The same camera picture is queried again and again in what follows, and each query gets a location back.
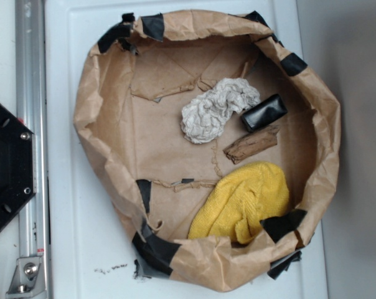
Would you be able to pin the yellow cloth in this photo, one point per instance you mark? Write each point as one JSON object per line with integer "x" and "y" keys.
{"x": 240, "y": 200}

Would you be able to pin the brown paper bag bin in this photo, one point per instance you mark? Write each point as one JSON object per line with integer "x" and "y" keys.
{"x": 135, "y": 82}

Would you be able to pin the crumpled white paper towel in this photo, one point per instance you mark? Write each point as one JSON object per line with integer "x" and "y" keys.
{"x": 204, "y": 118}

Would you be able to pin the brown wooden piece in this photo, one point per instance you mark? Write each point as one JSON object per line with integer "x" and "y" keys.
{"x": 252, "y": 144}

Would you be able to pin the black rectangular block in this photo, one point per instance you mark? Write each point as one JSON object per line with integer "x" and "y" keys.
{"x": 264, "y": 113}

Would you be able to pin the white tray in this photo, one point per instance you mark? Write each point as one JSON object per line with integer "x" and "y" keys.
{"x": 92, "y": 256}

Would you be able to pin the aluminium extrusion rail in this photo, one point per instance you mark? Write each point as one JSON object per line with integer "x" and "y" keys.
{"x": 34, "y": 231}

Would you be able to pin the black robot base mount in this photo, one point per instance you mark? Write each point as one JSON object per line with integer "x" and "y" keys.
{"x": 16, "y": 166}

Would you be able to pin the metal corner bracket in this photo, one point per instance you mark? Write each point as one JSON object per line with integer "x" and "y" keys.
{"x": 28, "y": 280}

